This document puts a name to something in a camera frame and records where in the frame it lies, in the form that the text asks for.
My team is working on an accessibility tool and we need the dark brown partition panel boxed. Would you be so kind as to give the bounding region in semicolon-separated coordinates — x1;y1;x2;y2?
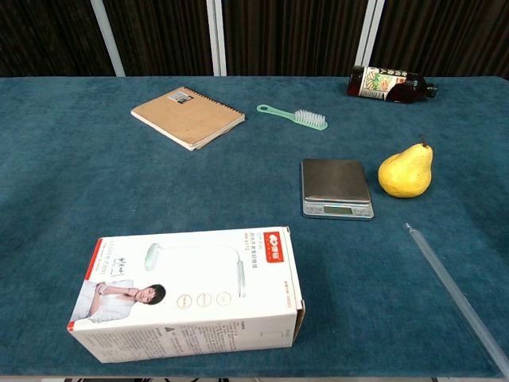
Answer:
0;0;116;77
371;0;509;80
223;0;369;77
102;0;214;77

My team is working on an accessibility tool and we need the white partition frame post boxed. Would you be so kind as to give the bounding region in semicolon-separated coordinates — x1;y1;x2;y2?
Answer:
90;0;126;77
205;0;228;76
356;0;386;76

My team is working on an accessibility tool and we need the brown spiral notebook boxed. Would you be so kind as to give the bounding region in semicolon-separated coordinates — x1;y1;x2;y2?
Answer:
130;86;247;152

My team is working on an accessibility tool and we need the teal table cloth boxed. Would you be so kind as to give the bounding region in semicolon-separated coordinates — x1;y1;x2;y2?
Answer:
0;76;509;378

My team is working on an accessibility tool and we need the mint green plastic brush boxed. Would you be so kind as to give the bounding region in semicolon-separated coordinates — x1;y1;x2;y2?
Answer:
256;103;329;131

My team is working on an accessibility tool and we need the small digital kitchen scale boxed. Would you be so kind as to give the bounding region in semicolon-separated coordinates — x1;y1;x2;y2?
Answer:
301;158;375;220

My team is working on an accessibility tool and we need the clear plastic tube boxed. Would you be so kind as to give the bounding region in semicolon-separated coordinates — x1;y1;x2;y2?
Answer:
404;222;509;377

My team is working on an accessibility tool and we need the dark sauce bottle with label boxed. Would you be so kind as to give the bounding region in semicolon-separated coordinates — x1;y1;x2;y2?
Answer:
347;65;439;105

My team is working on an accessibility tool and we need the white desk lamp box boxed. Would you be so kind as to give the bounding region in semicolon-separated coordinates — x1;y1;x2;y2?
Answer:
67;225;306;364

